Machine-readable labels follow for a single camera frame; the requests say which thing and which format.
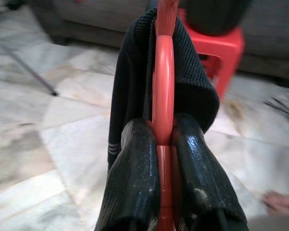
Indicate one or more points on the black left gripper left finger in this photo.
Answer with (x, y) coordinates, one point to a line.
(135, 180)

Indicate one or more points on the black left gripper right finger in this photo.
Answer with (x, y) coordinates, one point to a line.
(202, 180)

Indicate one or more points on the red plastic hanger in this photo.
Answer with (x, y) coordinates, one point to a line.
(163, 84)

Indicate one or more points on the black ribbed knit garment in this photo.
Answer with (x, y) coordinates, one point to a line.
(195, 79)

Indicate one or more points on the person's bare foot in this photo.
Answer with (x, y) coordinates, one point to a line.
(284, 202)

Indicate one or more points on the red plastic stool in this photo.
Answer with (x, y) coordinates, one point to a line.
(226, 48)

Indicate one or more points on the silver metal clothes rack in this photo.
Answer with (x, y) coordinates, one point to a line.
(38, 76)

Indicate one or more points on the dark grey sofa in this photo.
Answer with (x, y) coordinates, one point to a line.
(267, 36)

